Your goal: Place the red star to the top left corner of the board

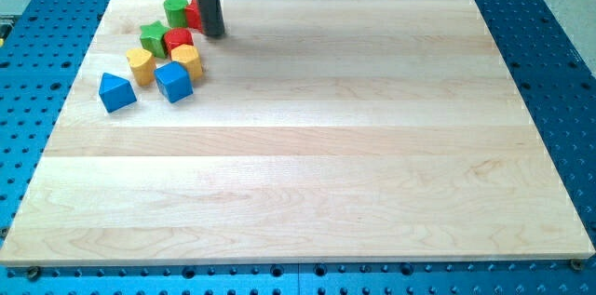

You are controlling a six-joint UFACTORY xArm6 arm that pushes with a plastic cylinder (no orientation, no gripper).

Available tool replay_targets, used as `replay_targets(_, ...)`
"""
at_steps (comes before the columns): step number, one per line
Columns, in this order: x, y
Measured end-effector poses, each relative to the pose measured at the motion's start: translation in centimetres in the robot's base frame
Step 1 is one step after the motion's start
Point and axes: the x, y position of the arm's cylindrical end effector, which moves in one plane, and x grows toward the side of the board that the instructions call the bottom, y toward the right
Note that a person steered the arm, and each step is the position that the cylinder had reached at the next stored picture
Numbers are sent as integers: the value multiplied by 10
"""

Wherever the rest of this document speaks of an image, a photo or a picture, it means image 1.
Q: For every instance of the blue triangle block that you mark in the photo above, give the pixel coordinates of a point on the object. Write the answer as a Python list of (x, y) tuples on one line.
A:
[(115, 92)]

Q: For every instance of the wooden board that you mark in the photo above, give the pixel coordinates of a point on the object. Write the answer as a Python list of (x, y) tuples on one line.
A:
[(321, 131)]

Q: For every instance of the red star block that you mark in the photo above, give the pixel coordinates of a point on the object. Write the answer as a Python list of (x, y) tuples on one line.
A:
[(193, 17)]

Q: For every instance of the green star block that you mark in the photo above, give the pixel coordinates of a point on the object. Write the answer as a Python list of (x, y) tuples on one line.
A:
[(152, 38)]

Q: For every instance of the blue cube block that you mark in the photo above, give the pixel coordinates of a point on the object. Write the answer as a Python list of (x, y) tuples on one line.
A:
[(173, 81)]

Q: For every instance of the red cylinder block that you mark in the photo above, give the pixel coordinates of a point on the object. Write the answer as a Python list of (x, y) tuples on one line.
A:
[(176, 37)]

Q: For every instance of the green cylinder block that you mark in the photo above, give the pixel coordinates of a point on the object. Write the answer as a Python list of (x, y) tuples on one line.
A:
[(175, 13)]

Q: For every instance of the yellow heart block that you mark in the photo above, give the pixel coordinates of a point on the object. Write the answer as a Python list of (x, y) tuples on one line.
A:
[(142, 65)]

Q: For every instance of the blue perforated table plate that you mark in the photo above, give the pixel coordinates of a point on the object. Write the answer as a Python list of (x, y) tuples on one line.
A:
[(49, 41)]

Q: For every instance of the yellow hexagon block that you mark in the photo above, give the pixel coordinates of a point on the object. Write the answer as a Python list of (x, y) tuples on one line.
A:
[(188, 56)]

